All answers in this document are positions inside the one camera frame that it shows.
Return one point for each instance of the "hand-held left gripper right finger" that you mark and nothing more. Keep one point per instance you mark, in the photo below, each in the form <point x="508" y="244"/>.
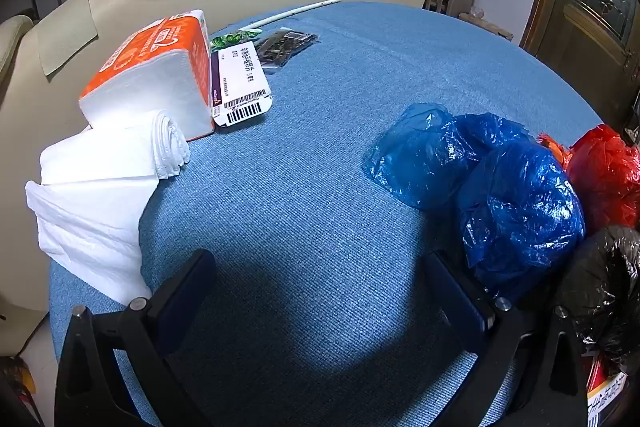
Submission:
<point x="457" y="297"/>

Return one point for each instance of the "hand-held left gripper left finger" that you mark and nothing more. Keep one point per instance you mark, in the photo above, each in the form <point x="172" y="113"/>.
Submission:
<point x="187" y="292"/>

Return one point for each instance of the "black plastic bag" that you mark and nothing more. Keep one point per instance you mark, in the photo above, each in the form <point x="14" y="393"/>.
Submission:
<point x="610" y="282"/>

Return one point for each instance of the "red plastic bag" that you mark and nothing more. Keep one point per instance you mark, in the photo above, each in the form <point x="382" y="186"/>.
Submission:
<point x="605" y="177"/>

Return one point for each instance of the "crumpled blue plastic bag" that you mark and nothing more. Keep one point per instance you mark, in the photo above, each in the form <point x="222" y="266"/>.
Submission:
<point x="415" y="152"/>
<point x="520" y="207"/>

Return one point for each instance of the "unrolled white tissue paper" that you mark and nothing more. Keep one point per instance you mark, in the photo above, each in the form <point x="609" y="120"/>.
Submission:
<point x="90" y="207"/>

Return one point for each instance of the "red printed box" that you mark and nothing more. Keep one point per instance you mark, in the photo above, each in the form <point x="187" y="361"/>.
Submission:
<point x="597" y="374"/>

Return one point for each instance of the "small orange wrapper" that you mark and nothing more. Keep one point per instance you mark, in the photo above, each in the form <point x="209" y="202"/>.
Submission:
<point x="552" y="149"/>

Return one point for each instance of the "blue tablecloth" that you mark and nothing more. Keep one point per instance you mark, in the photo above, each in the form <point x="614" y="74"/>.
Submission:
<point x="325" y="132"/>

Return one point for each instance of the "white barcode card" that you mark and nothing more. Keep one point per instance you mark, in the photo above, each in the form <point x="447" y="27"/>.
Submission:
<point x="240" y="77"/>

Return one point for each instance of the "orange tissue pack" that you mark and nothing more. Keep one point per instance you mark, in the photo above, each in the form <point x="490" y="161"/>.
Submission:
<point x="150" y="47"/>

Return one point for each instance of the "green wrapper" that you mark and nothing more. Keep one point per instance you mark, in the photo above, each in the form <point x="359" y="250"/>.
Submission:
<point x="225" y="40"/>

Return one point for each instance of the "dark plastic packet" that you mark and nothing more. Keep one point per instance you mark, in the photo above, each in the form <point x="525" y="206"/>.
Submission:
<point x="282" y="47"/>

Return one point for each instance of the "thin white stick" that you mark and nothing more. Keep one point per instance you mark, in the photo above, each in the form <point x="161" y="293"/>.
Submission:
<point x="300" y="9"/>

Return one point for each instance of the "wooden double door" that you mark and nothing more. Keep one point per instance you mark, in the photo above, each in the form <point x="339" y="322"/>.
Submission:
<point x="565" y="7"/>

